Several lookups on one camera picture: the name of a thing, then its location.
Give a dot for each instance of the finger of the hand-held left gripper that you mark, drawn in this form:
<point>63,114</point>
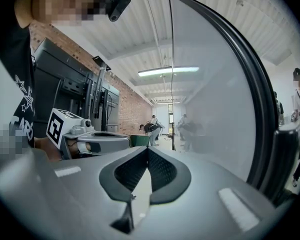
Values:
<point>112,142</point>

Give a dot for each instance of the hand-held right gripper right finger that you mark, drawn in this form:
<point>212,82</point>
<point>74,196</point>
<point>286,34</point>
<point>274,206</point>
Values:
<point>202,209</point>

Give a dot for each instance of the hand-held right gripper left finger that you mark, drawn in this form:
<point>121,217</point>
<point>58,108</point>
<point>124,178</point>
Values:
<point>65,196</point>

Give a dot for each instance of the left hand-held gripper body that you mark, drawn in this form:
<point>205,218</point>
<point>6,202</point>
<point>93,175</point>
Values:
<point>65,129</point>

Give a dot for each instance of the white whiteboard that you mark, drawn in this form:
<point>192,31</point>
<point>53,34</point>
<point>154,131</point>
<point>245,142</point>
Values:
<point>210,84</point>

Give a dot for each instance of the person's left forearm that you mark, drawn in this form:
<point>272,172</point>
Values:
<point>47,149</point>

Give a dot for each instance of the person's left hand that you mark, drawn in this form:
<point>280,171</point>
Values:
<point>73,147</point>

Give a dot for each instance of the large black display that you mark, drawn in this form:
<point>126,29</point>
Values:
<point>113,96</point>

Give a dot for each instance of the black display stand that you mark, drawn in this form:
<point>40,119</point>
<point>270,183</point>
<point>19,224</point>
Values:
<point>101,84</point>

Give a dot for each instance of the black equipment rack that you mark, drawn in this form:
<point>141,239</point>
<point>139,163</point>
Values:
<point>57,66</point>

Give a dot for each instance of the long ceiling lamp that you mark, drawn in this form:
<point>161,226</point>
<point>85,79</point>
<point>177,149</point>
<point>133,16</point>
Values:
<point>167,71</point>
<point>168,102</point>

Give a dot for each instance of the black star print shirt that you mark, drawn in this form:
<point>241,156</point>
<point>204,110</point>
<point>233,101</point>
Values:
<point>12,66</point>

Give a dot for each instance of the person's head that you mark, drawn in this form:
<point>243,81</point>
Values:
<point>65,4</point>

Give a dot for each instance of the black head-worn camera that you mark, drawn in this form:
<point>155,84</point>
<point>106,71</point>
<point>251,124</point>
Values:
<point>118,5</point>

